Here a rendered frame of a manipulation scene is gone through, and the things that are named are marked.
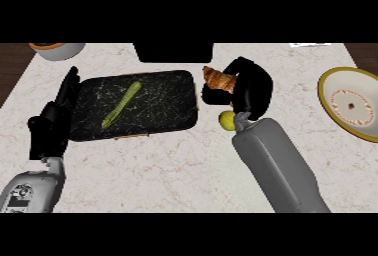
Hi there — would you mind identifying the grey pot with orange rim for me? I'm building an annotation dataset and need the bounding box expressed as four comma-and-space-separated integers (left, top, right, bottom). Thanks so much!
28, 42, 87, 62

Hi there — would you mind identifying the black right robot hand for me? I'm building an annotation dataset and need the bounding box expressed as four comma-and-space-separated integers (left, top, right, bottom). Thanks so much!
201, 56, 275, 122

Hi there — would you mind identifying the yellow-green lime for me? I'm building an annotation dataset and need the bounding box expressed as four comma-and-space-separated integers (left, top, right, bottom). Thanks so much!
219, 110, 239, 132

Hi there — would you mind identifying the black appliance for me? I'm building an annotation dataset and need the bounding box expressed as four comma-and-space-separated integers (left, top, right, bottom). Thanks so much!
131, 42, 216, 64

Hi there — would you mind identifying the green asparagus stalk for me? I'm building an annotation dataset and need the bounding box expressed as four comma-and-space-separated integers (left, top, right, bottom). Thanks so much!
100, 80, 143, 130

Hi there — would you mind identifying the white bowl with yellow rim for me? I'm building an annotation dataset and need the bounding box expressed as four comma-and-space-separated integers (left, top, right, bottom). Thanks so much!
316, 66, 378, 144

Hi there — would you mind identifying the white flat object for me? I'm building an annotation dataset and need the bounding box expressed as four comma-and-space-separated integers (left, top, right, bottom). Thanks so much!
289, 42, 332, 48

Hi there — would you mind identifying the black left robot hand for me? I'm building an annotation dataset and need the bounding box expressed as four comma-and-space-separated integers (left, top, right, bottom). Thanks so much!
27, 65, 83, 161

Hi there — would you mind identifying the brown croissant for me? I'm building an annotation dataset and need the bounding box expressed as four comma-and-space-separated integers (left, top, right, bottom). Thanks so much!
201, 65, 239, 95

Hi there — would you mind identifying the dark marbled placemat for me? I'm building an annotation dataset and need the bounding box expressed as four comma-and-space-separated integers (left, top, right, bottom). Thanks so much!
68, 69, 201, 143

